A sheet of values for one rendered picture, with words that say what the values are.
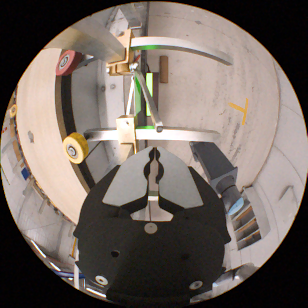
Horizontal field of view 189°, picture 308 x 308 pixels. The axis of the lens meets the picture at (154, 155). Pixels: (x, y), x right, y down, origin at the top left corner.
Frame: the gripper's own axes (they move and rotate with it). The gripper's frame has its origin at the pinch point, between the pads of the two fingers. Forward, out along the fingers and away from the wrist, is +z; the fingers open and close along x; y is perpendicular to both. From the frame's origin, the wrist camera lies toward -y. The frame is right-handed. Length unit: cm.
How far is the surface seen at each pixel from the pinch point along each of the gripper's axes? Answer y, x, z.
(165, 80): -21, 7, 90
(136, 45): -18.8, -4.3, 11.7
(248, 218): 208, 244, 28
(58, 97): -10.7, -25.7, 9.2
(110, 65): -13.8, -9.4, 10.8
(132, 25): -39.5, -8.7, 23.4
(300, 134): -37, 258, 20
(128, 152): 7.0, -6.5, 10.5
